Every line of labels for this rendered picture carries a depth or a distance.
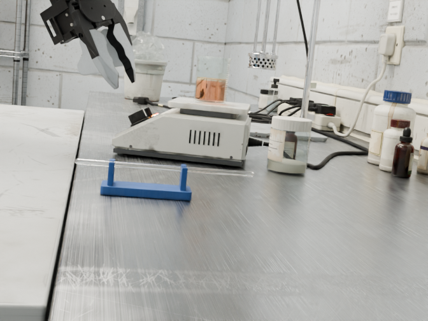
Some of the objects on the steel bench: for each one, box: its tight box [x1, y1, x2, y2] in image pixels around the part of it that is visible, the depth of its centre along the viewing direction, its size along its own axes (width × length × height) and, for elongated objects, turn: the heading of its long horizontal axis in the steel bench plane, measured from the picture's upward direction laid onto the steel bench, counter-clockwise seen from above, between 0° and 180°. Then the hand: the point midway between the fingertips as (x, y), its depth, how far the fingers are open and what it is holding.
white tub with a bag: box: [124, 31, 168, 101], centre depth 205 cm, size 14×14×21 cm
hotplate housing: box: [111, 108, 262, 167], centre depth 101 cm, size 22×13×8 cm, turn 54°
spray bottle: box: [266, 78, 280, 111], centre depth 210 cm, size 4×4×11 cm
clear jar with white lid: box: [266, 116, 312, 175], centre depth 96 cm, size 6×6×8 cm
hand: (125, 75), depth 98 cm, fingers open, 3 cm apart
